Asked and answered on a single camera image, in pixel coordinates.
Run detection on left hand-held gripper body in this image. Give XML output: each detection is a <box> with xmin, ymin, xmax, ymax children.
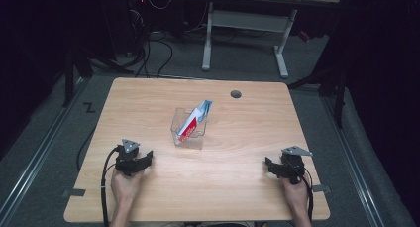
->
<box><xmin>114</xmin><ymin>138</ymin><xmax>141</xmax><ymax>177</ymax></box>

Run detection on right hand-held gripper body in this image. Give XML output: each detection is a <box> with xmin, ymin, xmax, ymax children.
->
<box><xmin>281</xmin><ymin>146</ymin><xmax>314</xmax><ymax>185</ymax></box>

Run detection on clear plastic container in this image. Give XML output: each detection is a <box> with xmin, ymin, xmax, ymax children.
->
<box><xmin>170</xmin><ymin>107</ymin><xmax>208</xmax><ymax>151</ymax></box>

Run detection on white and blue toothpaste tube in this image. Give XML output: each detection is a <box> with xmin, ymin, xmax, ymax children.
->
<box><xmin>176</xmin><ymin>99</ymin><xmax>214</xmax><ymax>143</ymax></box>

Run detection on person's left hand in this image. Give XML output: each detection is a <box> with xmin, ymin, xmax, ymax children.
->
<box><xmin>110</xmin><ymin>170</ymin><xmax>144</xmax><ymax>203</ymax></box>

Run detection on person's right hand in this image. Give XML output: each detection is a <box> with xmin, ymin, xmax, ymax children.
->
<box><xmin>281</xmin><ymin>176</ymin><xmax>311</xmax><ymax>213</ymax></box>

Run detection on black metal stand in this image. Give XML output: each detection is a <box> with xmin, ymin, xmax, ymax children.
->
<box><xmin>286</xmin><ymin>62</ymin><xmax>349</xmax><ymax>130</ymax></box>
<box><xmin>61</xmin><ymin>47</ymin><xmax>94</xmax><ymax>108</ymax></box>

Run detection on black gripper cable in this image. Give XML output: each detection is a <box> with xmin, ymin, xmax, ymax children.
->
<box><xmin>100</xmin><ymin>147</ymin><xmax>120</xmax><ymax>227</ymax></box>
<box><xmin>301</xmin><ymin>167</ymin><xmax>315</xmax><ymax>223</ymax></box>

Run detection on thin black floor cable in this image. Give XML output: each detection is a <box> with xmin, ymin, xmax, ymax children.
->
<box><xmin>75</xmin><ymin>125</ymin><xmax>97</xmax><ymax>172</ymax></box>

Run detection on black floor cables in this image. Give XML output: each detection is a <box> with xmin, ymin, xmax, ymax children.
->
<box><xmin>127</xmin><ymin>0</ymin><xmax>174</xmax><ymax>79</ymax></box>

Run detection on white frame desk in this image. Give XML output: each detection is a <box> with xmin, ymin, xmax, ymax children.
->
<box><xmin>201</xmin><ymin>0</ymin><xmax>341</xmax><ymax>79</ymax></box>

